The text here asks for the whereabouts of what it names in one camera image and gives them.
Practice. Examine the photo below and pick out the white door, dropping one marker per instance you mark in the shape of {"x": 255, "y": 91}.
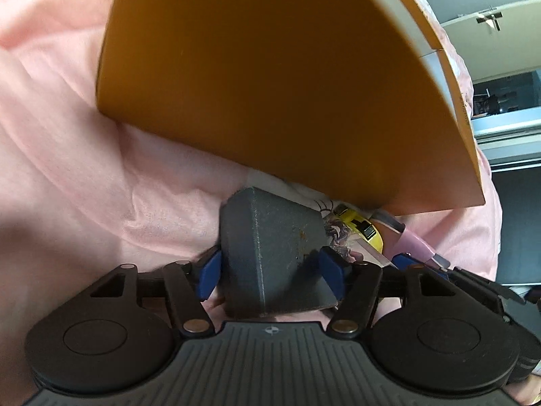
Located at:
{"x": 515, "y": 42}

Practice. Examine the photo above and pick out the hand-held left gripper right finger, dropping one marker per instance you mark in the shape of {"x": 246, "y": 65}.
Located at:
{"x": 332, "y": 273}

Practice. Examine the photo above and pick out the pink white bottle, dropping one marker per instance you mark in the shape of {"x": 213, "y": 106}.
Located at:
{"x": 412, "y": 241}

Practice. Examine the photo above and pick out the yellow tape measure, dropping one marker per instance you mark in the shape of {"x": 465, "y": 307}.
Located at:
{"x": 359, "y": 222}

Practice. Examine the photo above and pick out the pink printed blanket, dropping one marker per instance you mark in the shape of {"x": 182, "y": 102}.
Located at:
{"x": 63, "y": 156}

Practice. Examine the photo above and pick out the orange cardboard box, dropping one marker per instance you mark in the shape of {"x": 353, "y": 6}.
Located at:
{"x": 274, "y": 72}

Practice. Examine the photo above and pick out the dark grey box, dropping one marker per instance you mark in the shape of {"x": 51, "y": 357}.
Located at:
{"x": 274, "y": 253}

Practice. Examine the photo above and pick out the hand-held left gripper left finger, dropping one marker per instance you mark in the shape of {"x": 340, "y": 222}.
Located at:
{"x": 210, "y": 273}

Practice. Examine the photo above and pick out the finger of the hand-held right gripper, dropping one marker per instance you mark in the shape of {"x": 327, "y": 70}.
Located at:
{"x": 486, "y": 287}
{"x": 401, "y": 259}

